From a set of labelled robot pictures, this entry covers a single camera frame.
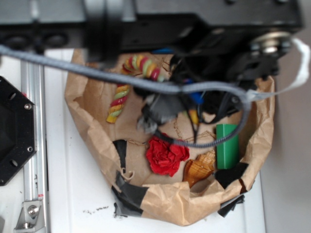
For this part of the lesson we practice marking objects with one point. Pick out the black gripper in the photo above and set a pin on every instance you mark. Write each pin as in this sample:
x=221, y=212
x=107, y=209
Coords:
x=206, y=107

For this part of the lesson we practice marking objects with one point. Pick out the multicolored twisted rope toy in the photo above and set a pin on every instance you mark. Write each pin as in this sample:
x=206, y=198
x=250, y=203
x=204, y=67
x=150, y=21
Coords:
x=137, y=64

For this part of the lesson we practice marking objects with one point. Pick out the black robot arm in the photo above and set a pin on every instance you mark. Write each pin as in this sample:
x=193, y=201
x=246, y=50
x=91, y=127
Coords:
x=231, y=42

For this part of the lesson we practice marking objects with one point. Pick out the green cylinder block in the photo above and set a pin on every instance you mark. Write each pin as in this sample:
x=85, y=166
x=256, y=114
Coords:
x=227, y=152

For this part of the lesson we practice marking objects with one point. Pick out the brown conch seashell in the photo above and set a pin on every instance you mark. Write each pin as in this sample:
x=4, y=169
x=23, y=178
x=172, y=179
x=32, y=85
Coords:
x=200, y=168

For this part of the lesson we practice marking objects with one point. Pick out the red crumpled paper flower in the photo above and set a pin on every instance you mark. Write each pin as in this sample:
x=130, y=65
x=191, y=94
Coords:
x=165, y=158

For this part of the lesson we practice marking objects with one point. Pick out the blue rectangular block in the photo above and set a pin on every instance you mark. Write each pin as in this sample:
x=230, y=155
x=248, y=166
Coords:
x=163, y=51

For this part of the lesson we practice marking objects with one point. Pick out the brown paper bag bin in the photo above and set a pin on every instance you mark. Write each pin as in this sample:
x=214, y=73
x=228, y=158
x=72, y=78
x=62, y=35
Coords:
x=119, y=150

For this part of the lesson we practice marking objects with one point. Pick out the aluminium extrusion rail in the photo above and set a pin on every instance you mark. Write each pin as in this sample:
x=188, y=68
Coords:
x=35, y=170

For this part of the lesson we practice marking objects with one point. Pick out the black octagonal mount plate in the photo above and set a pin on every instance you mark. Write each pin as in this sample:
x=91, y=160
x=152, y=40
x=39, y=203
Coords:
x=17, y=131

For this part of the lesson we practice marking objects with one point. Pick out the metal corner bracket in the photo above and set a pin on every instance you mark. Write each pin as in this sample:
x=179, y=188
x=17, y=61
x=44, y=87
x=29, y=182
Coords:
x=31, y=218

